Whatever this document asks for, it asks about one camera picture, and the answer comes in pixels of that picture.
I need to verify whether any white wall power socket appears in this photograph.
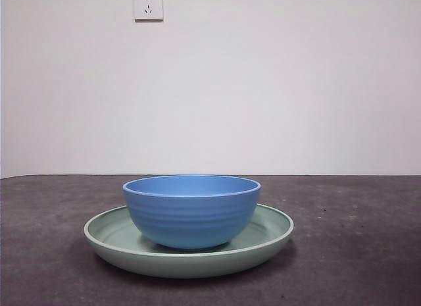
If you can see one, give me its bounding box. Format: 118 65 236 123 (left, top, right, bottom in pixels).
134 0 164 23

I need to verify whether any green round plate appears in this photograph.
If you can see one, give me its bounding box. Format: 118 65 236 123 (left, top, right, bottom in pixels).
83 203 295 280

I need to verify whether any blue ribbed bowl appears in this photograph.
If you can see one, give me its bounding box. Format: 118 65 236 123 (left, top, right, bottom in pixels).
122 174 263 249

